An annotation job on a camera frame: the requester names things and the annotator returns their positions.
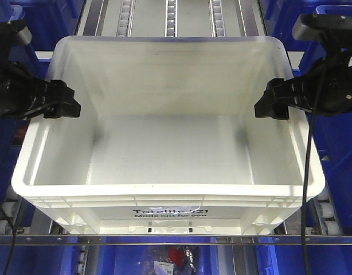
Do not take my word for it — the white plastic tote bin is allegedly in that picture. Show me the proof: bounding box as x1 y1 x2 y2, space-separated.
11 36 326 236

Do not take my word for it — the packaged red item below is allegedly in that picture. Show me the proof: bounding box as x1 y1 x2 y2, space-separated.
147 245 200 275

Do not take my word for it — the blue bin shelf side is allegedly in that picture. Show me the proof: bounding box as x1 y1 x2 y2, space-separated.
293 5 352 227
0 1 83 203

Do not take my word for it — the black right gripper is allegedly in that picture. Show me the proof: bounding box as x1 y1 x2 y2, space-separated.
254 50 352 120

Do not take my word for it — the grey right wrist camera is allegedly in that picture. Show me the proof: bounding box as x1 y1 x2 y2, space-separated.
292 14 352 41

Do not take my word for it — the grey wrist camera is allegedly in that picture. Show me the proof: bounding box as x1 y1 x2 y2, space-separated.
292 14 352 41
0 19 32 52

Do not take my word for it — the blue bin right shelf side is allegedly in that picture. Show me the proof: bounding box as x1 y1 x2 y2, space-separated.
293 5 352 227

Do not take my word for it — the black cable right side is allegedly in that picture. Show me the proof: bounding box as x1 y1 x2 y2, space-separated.
300 57 337 275

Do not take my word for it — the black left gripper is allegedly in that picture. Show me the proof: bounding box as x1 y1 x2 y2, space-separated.
0 56 81 120

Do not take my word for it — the silver front shelf rail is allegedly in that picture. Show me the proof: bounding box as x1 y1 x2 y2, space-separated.
0 234 352 246

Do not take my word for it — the blue bin left shelf side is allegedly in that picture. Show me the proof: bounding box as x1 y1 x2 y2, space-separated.
0 1 83 203

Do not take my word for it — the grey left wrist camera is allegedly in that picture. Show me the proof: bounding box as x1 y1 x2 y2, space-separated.
0 19 32 52

